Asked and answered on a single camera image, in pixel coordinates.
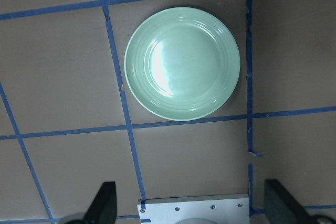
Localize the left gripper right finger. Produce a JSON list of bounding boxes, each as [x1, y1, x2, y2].
[[264, 179, 318, 224]]

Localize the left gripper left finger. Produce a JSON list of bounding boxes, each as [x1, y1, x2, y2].
[[82, 182, 117, 224]]

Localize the left green plate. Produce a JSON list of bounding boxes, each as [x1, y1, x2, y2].
[[124, 7, 240, 121]]

